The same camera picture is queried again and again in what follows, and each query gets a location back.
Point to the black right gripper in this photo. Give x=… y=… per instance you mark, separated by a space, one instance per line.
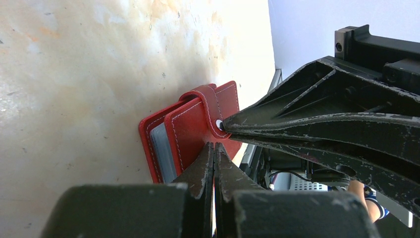
x=316 y=114

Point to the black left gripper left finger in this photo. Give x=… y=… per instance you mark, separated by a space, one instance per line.
x=180 y=209

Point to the person in striped shirt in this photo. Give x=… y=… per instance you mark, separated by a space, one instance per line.
x=368 y=198

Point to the white perforated basket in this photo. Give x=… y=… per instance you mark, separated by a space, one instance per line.
x=285 y=181

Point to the red card holder wallet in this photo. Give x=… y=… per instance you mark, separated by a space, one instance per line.
x=173 y=137

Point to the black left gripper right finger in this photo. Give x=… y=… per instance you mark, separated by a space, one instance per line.
x=246 y=210

